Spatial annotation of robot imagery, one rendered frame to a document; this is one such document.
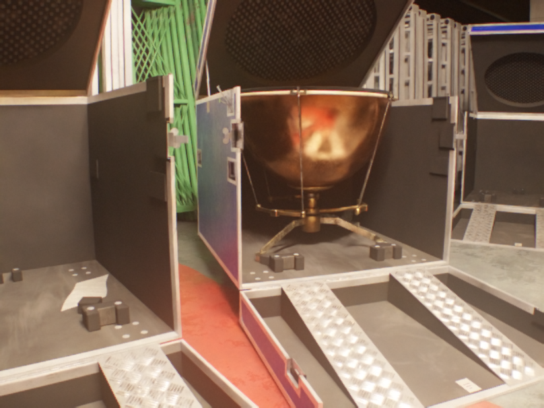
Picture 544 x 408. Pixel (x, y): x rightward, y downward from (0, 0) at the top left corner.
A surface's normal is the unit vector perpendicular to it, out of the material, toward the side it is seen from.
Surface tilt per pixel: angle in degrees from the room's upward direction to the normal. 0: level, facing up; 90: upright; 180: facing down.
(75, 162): 90
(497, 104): 143
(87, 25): 138
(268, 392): 0
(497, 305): 90
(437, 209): 90
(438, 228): 90
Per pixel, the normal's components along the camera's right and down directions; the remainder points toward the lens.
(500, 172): -0.50, 0.15
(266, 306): 0.31, 0.18
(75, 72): 0.39, 0.83
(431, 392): 0.01, -0.98
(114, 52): 0.64, 0.08
